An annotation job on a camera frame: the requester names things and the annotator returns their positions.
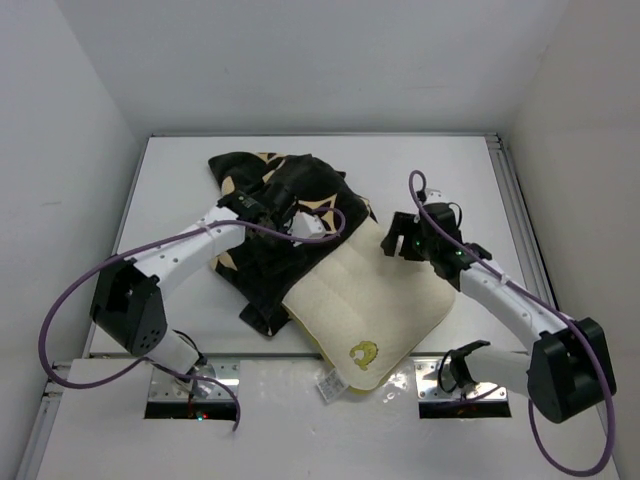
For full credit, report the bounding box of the black floral plush pillowcase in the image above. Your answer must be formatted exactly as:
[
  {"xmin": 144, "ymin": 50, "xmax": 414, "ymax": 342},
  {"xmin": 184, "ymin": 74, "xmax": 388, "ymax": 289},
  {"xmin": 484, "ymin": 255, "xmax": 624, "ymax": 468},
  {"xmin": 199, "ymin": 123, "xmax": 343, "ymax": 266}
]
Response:
[{"xmin": 208, "ymin": 152, "xmax": 375, "ymax": 337}]

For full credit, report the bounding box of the cream pillow with yellow edge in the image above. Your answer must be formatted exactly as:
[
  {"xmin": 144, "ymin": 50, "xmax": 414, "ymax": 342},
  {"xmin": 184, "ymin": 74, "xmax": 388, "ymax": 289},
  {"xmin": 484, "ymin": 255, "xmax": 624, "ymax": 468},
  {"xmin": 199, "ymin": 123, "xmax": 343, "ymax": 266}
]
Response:
[{"xmin": 283, "ymin": 219, "xmax": 456, "ymax": 393}]

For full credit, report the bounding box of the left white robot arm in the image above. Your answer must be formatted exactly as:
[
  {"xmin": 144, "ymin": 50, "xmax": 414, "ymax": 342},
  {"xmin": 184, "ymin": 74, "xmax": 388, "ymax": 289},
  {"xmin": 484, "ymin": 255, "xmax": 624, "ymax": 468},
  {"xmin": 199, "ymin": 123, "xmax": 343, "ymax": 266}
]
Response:
[{"xmin": 90, "ymin": 186, "xmax": 314, "ymax": 374}]

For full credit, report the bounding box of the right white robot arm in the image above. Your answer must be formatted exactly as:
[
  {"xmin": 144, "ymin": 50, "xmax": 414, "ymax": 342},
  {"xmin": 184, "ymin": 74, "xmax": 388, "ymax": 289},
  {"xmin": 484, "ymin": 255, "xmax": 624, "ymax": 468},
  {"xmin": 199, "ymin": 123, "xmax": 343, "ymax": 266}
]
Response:
[{"xmin": 381, "ymin": 202, "xmax": 617, "ymax": 424}]

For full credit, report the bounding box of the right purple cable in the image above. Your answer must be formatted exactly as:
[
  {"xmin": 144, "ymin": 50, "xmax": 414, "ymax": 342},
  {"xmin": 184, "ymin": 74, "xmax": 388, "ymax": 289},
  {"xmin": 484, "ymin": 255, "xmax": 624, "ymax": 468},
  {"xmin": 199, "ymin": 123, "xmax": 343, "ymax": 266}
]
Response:
[{"xmin": 408, "ymin": 169, "xmax": 617, "ymax": 477}]

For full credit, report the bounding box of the purple cable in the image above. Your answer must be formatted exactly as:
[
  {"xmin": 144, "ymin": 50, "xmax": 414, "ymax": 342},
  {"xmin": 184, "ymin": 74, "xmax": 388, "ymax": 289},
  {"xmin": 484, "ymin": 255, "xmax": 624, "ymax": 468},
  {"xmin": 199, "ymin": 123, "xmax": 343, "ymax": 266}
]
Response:
[
  {"xmin": 38, "ymin": 207, "xmax": 349, "ymax": 434},
  {"xmin": 408, "ymin": 169, "xmax": 617, "ymax": 477}
]

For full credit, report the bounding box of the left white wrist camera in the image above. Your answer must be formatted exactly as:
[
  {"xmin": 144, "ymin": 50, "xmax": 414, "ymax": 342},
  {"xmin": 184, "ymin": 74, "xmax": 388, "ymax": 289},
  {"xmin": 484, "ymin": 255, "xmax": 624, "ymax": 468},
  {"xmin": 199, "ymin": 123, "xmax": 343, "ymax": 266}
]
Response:
[{"xmin": 289, "ymin": 212, "xmax": 327, "ymax": 240}]

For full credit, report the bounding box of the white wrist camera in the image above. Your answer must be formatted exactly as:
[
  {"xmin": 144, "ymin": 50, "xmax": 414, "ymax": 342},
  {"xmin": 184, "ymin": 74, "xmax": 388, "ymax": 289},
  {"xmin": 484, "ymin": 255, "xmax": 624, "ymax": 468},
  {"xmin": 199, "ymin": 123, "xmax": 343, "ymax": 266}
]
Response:
[
  {"xmin": 417, "ymin": 187, "xmax": 447, "ymax": 206},
  {"xmin": 289, "ymin": 212, "xmax": 327, "ymax": 240}
]

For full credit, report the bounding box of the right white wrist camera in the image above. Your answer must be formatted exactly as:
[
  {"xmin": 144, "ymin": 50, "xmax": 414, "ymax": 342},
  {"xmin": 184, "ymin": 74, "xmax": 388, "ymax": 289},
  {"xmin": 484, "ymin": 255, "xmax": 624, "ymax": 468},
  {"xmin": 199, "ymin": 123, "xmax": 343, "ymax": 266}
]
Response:
[{"xmin": 417, "ymin": 187, "xmax": 447, "ymax": 206}]

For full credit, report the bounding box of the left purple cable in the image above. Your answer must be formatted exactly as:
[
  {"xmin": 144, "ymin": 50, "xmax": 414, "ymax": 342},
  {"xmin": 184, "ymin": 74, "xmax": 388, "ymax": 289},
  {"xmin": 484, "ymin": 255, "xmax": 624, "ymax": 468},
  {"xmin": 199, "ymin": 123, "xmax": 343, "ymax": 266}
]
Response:
[{"xmin": 38, "ymin": 207, "xmax": 349, "ymax": 434}]

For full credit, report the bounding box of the right aluminium frame rail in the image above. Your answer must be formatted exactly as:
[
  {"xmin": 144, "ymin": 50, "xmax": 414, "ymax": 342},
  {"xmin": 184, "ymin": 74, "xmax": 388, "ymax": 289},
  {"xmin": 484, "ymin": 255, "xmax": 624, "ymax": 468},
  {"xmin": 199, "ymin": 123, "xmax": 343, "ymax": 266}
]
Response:
[{"xmin": 485, "ymin": 134, "xmax": 558, "ymax": 307}]

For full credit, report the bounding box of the aluminium frame rail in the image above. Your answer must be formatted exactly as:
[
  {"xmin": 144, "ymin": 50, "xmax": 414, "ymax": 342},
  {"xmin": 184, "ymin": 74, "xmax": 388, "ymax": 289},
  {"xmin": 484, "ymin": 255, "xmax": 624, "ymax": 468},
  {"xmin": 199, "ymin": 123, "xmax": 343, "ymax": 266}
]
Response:
[
  {"xmin": 15, "ymin": 380, "xmax": 64, "ymax": 480},
  {"xmin": 485, "ymin": 134, "xmax": 558, "ymax": 307}
]

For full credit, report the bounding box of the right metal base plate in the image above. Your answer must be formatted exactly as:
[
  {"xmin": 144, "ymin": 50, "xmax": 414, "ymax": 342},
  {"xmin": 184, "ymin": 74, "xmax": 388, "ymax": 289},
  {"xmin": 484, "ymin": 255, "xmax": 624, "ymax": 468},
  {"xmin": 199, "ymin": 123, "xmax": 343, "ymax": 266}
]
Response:
[{"xmin": 413, "ymin": 357, "xmax": 508, "ymax": 404}]

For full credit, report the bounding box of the metal base plate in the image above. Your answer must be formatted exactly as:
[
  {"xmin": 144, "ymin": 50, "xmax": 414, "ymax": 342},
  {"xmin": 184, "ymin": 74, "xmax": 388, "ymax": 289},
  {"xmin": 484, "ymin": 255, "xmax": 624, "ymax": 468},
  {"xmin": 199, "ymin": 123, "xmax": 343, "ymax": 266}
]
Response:
[
  {"xmin": 148, "ymin": 360, "xmax": 240, "ymax": 403},
  {"xmin": 413, "ymin": 357, "xmax": 508, "ymax": 404}
]

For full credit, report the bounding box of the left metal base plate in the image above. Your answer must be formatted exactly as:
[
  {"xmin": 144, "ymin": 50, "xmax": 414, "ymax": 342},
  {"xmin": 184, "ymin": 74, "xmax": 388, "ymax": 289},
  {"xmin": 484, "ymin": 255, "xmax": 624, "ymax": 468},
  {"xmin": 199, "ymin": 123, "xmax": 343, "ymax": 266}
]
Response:
[{"xmin": 148, "ymin": 360, "xmax": 240, "ymax": 403}]

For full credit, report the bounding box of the left aluminium frame rail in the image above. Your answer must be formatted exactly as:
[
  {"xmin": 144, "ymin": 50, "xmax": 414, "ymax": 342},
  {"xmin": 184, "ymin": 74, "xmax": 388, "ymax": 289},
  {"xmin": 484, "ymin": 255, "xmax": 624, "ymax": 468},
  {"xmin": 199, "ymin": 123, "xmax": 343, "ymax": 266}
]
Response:
[{"xmin": 15, "ymin": 380, "xmax": 64, "ymax": 480}]

